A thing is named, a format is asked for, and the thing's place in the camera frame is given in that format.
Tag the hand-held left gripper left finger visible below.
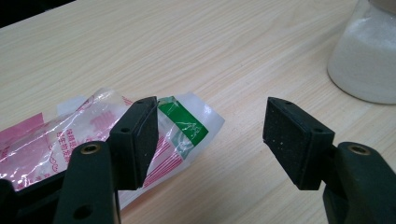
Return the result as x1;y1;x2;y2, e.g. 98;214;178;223
52;95;160;224

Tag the pink and white seasoning bag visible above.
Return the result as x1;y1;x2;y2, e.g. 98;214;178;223
0;87;226;210

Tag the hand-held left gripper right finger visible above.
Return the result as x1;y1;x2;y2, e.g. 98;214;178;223
262;96;396;224

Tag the clear jar with hinged lid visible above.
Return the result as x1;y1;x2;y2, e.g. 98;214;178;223
326;0;396;105

